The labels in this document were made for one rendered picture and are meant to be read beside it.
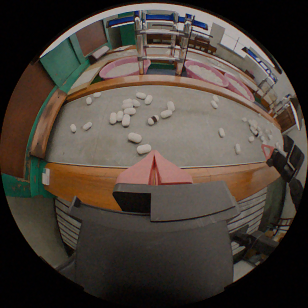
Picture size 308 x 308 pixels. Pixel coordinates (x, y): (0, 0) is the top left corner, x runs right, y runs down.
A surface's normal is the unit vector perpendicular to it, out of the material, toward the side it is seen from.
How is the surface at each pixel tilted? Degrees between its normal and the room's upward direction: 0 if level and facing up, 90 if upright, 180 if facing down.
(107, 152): 0
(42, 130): 67
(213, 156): 0
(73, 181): 0
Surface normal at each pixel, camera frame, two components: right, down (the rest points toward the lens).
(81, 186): 0.00, -0.25
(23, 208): 0.99, 0.10
